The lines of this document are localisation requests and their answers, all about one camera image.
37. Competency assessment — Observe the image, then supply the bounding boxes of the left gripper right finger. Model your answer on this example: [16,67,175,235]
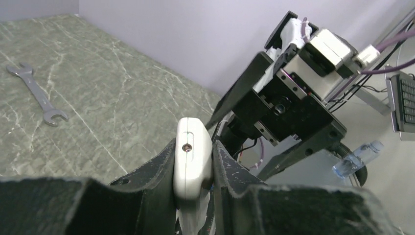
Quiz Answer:
[212,141,399,235]

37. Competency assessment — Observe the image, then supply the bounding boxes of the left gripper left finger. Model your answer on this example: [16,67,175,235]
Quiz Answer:
[0,140,176,235]

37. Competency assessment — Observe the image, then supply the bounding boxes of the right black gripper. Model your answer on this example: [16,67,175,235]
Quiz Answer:
[205,51,347,181]

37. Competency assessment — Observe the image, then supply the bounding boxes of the white remote control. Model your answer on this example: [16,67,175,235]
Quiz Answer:
[173,117,213,235]

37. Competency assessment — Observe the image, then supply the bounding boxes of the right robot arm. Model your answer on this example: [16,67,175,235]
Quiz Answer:
[206,12,356,180]

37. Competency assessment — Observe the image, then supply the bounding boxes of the clear plastic bottle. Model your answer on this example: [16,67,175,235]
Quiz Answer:
[332,141,384,179]

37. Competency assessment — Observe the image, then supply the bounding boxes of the keyboard at table edge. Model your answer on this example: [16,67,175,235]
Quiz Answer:
[386,71,415,141]

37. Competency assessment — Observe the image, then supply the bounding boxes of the silver open-end wrench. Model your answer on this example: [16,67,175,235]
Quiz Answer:
[6,62,69,127]

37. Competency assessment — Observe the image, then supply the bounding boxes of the purple base cable loop right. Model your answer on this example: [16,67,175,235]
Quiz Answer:
[238,136,265,170]

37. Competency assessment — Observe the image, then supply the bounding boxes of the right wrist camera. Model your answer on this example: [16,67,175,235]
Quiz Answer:
[282,27,382,101]

